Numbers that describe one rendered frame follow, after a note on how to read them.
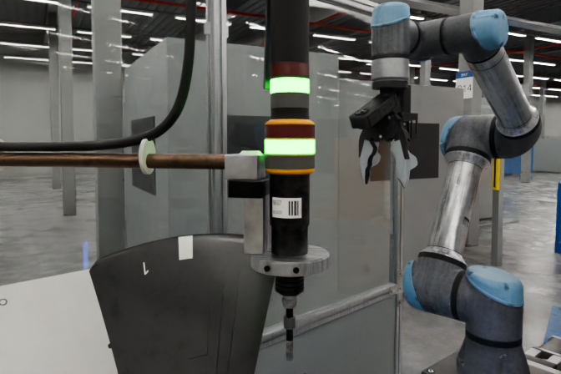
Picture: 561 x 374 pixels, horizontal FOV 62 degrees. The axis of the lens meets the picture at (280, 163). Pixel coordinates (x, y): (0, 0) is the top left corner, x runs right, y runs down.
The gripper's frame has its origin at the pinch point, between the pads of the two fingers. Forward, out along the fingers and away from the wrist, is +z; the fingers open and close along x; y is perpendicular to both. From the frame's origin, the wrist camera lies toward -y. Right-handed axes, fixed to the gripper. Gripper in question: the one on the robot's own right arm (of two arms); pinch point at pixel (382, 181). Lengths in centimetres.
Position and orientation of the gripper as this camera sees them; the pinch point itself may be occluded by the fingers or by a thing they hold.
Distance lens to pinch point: 95.7
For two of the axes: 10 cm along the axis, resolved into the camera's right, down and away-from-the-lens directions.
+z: 0.0, 10.0, 0.5
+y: 7.3, -0.3, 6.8
